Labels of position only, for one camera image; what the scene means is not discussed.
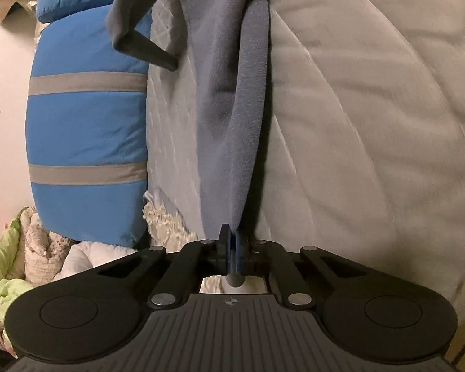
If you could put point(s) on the white comforter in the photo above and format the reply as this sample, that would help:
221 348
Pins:
97 255

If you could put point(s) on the cream lace-edged cover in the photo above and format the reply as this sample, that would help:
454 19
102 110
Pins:
166 221

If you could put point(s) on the quilted grey bedspread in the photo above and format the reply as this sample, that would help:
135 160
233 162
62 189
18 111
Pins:
372 124

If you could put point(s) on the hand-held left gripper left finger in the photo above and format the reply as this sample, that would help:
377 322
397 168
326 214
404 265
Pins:
230 254

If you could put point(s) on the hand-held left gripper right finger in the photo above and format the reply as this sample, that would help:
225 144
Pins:
241 254

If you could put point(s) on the green cloth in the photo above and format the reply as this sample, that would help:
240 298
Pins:
0 279

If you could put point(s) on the grey-blue fleece pants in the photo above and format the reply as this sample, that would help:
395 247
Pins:
217 104

